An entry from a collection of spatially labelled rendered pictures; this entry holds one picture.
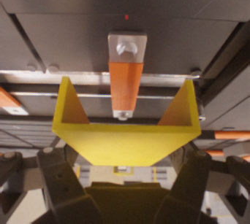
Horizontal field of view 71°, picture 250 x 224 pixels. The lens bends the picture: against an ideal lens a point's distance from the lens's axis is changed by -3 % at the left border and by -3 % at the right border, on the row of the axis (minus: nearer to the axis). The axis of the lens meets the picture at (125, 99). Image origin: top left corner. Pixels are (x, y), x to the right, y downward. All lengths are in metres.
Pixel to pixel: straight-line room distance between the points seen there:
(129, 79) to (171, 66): 0.04
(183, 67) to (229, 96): 0.05
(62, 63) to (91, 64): 0.02
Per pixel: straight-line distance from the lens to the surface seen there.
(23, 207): 4.90
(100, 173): 4.53
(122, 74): 0.15
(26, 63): 0.18
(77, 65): 0.16
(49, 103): 0.25
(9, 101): 0.25
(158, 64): 0.16
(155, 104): 0.23
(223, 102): 0.20
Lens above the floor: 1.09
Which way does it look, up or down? 26 degrees down
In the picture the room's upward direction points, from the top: 179 degrees counter-clockwise
